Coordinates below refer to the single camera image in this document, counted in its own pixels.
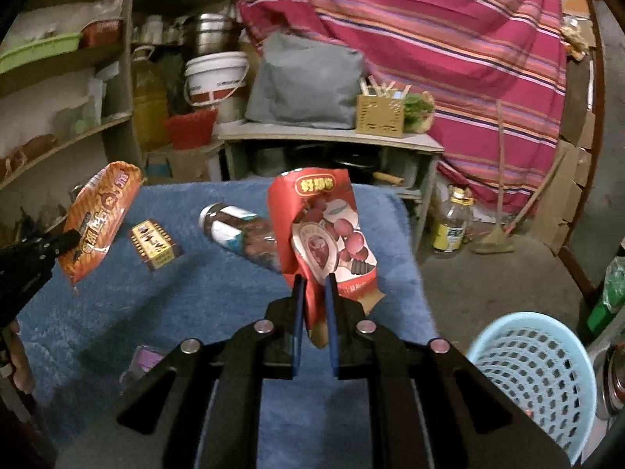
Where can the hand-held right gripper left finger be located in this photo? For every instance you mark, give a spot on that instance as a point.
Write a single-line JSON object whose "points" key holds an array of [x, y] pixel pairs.
{"points": [[299, 332]]}

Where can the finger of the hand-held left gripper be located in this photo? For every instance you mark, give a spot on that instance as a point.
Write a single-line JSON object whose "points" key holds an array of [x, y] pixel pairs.
{"points": [[63, 245]]}

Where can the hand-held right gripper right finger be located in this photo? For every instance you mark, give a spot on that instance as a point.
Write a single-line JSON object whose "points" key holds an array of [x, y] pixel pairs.
{"points": [[332, 332]]}

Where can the orange snack packet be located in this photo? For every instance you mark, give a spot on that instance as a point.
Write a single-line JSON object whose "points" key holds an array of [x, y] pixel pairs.
{"points": [[97, 220]]}

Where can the light blue wastebasket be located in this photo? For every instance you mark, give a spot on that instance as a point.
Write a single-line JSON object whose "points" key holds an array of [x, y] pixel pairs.
{"points": [[532, 319]]}

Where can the green lined trash bin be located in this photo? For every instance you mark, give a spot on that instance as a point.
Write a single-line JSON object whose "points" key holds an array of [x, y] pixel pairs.
{"points": [[610, 298]]}

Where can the person's left hand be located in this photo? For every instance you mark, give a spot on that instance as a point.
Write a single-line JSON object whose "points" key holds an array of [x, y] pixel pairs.
{"points": [[19, 361]]}

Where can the small yellow brown packet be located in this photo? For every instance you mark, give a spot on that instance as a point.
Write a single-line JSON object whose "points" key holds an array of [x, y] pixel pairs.
{"points": [[156, 246]]}

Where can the wooden shelf unit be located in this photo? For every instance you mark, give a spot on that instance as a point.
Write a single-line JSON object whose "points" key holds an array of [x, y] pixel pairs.
{"points": [[58, 148]]}

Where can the blue fleece blanket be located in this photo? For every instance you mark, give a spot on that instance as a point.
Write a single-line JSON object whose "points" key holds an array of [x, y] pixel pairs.
{"points": [[195, 293]]}

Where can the clear jar brown contents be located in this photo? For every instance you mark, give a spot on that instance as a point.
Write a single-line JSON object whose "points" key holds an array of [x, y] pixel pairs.
{"points": [[234, 232]]}

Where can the purple plastic packet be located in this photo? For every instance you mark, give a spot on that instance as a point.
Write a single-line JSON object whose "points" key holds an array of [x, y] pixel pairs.
{"points": [[144, 359]]}

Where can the brown cardboard box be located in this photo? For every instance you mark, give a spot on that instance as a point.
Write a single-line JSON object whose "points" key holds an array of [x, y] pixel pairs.
{"points": [[188, 163]]}

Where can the clear bottle yellow label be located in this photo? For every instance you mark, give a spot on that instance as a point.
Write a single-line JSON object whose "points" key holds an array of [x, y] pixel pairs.
{"points": [[451, 234]]}

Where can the yellow oil jug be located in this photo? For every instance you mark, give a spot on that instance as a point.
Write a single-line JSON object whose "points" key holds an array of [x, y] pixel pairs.
{"points": [[149, 107]]}

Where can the red plastic basket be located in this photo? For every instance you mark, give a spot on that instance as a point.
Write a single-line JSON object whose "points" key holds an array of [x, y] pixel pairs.
{"points": [[190, 129]]}

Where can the straw broom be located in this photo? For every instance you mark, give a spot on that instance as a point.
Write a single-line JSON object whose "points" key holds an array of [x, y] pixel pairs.
{"points": [[493, 244]]}

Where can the green plastic tray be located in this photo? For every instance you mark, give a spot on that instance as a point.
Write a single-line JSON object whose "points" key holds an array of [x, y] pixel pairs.
{"points": [[39, 51]]}

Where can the small wooden cabinet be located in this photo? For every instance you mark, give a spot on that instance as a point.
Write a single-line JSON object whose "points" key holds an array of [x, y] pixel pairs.
{"points": [[317, 134]]}

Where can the small red basket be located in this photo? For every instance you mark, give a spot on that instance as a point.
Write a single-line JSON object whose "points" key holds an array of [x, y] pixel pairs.
{"points": [[100, 33]]}

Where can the bamboo utensil holder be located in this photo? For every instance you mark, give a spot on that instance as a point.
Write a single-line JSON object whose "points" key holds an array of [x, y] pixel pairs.
{"points": [[378, 117]]}

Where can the white plastic bucket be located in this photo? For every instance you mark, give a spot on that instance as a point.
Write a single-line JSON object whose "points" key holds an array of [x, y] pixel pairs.
{"points": [[215, 75]]}

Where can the bag of green lettuce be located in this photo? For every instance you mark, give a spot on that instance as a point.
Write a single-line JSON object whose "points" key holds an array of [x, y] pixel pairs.
{"points": [[417, 110]]}

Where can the bunch of wooden chopsticks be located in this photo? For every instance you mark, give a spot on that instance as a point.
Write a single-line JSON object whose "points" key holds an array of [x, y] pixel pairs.
{"points": [[385, 89]]}

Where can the grey fabric bag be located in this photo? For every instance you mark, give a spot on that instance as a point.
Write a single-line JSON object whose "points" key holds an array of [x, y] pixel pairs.
{"points": [[302, 83]]}

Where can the stainless steel pots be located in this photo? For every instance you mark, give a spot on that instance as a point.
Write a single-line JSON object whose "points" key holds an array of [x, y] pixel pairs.
{"points": [[212, 34]]}

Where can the stainless steel bowl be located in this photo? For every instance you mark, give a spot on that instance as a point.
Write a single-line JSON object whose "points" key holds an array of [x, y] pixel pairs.
{"points": [[615, 376]]}

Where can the red striped cloth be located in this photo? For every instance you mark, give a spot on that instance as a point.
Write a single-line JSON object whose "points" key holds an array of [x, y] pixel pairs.
{"points": [[439, 34]]}

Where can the dried brown bundle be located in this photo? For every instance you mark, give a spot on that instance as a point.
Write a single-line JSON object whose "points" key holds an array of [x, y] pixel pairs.
{"points": [[575, 39]]}

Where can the cardboard wall sheets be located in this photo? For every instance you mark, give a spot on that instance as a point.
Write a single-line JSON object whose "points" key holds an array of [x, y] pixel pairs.
{"points": [[566, 156]]}

